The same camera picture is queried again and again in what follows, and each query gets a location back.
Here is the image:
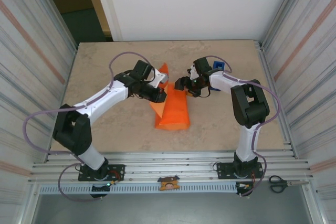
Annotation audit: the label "orange wrapping paper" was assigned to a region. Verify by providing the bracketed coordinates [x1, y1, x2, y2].
[149, 62, 191, 132]

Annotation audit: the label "blue tape dispenser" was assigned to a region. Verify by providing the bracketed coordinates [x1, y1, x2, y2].
[209, 61, 226, 92]

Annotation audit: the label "black controller board green light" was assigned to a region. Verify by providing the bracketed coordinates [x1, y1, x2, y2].
[90, 182, 112, 198]

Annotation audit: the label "thin black cable loop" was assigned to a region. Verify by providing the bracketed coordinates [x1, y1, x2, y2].
[195, 87, 211, 99]

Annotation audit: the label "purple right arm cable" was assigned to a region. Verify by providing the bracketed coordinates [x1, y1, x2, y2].
[206, 55, 282, 197]

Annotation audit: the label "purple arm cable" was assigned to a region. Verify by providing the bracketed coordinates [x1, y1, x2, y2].
[206, 55, 282, 197]
[23, 51, 155, 202]

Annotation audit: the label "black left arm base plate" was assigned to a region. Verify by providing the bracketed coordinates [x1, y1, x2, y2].
[78, 164, 125, 182]

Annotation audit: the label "grey slotted cable duct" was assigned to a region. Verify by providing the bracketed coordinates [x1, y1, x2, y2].
[38, 183, 238, 195]

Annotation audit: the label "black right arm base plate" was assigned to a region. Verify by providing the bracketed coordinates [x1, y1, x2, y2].
[216, 161, 264, 180]

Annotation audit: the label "black controller board orange wires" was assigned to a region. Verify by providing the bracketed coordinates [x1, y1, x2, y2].
[235, 182, 255, 197]

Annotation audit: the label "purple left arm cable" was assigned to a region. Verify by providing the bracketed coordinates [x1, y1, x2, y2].
[23, 51, 155, 202]

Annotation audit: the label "black handled scissors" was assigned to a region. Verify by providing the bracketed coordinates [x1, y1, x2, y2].
[268, 175, 310, 193]

